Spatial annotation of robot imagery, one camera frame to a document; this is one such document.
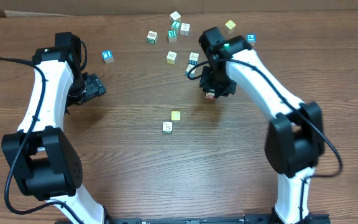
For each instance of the blue letter P block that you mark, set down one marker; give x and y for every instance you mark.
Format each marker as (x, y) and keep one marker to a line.
(251, 38)

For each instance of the green letter L block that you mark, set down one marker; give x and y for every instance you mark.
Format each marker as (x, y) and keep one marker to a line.
(175, 25)

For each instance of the wooden block letter X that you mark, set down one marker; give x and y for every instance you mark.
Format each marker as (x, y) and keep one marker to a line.
(185, 29)

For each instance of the wooden block red edge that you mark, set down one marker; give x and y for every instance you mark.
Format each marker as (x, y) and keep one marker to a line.
(210, 95)

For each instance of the wooden block green B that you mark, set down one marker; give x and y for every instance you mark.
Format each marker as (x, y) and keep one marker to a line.
(152, 37)

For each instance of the wooden block blue side lower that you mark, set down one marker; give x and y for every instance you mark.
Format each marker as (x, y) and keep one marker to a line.
(190, 71)

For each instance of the yellow wooden block centre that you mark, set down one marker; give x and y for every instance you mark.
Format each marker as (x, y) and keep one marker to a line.
(175, 116)

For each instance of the wooden block green bottom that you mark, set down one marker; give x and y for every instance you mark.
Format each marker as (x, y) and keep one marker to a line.
(167, 127)

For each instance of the blue block far left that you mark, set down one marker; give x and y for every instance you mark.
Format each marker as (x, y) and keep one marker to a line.
(107, 56)

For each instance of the yellow block top right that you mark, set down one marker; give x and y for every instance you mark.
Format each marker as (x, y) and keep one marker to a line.
(229, 26)

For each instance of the wooden block blue side upper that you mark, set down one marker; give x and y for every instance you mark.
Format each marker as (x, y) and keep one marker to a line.
(193, 58)

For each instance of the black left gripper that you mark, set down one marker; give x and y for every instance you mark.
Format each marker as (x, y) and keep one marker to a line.
(95, 88)

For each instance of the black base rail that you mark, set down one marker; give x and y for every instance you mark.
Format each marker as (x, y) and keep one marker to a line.
(247, 219)

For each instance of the wooden block top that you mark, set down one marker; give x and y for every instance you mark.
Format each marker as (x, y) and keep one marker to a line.
(175, 16)

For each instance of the wooden block blue side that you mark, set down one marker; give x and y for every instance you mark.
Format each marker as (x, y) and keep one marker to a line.
(190, 71)
(193, 58)

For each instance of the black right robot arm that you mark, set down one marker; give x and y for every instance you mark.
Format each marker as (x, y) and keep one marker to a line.
(293, 144)

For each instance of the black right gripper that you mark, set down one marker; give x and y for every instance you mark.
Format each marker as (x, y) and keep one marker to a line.
(217, 88)

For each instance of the wooden block yellow side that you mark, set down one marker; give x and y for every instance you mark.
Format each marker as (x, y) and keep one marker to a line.
(171, 57)

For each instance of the green letter R block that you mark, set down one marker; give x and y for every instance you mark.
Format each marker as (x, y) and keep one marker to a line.
(172, 36)

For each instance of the cardboard box edge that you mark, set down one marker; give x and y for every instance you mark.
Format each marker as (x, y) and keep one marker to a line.
(28, 14)

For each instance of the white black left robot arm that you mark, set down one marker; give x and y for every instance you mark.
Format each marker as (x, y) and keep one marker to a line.
(45, 169)

